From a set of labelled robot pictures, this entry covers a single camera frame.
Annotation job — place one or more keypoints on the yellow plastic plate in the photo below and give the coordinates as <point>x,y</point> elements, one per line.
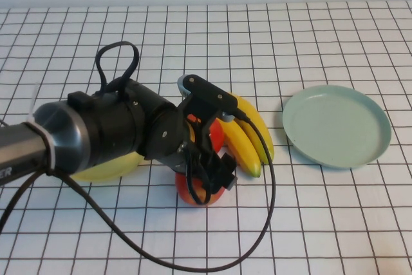
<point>106,172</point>

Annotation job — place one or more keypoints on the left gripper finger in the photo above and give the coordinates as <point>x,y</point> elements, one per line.
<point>212,186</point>
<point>230,175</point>

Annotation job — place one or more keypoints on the pale green plastic plate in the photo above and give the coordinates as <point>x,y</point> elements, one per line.
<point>334,127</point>

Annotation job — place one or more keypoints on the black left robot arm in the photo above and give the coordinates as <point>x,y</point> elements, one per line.
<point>106,133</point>

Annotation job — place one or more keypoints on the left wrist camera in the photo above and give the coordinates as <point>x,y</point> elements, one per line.
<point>209,93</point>

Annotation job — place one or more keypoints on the white zip tie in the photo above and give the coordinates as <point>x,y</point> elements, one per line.
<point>33,101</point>

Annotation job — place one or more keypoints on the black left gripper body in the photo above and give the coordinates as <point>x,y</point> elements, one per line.
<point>212,165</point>

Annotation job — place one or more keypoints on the white black-grid tablecloth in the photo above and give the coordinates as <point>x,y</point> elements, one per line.
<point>322,223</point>

